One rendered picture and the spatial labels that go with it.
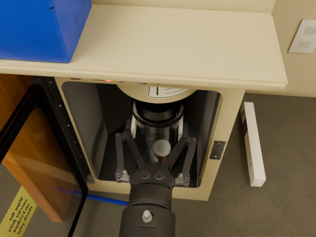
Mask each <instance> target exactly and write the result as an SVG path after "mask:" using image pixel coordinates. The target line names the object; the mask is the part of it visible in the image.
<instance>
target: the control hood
mask: <svg viewBox="0 0 316 237"><path fill-rule="evenodd" d="M0 73H6V74H21V75H35V76H50V77H64V78H78V79H99V80H114V81H128V82H143V83H157V84H172V85H187V86H201V87H222V88H236V89H250V90H265V91H279V92H282V91H283V90H284V89H287V87H288V81H287V76H286V73H285V68H284V63H283V59H282V55H281V50H280V46H279V42H278V38H277V33H276V29H275V25H274V20H273V16H271V14H270V13H255V12H237V11H218V10H200V9H182V8H156V7H138V6H119V5H101V4H92V7H91V10H90V12H89V15H88V17H87V20H86V23H85V26H84V28H83V31H82V33H81V36H80V39H79V41H78V44H77V46H76V49H75V51H74V54H73V57H72V59H71V61H70V62H69V63H55V62H40V61H25V60H10V59H0Z"/></svg>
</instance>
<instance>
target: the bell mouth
mask: <svg viewBox="0 0 316 237"><path fill-rule="evenodd" d="M116 85H117V86H118V87H119V88H120V90H122V91H123V92H124V93H125V94H127V95H128V96H130V97H132V98H134V99H137V100H140V101H143V102H148V103H170V102H175V101H178V100H181V99H183V98H185V97H188V96H189V95H191V94H192V93H194V92H195V91H196V89H182V88H168V87H147V86H133V85H119V84H116Z"/></svg>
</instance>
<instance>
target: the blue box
mask: <svg viewBox="0 0 316 237"><path fill-rule="evenodd" d="M91 7H92V2H91V0H0V59H10V60H25V61H40V62H55V63H69V62H70V61H71V59H72V57H73V54H74V51H75V49H76V46H77V44H78V41H79V39H80V36H81V33H82V31H83V28H84V26H85V23H86V20H87V17H88V15H89V12H90V10H91Z"/></svg>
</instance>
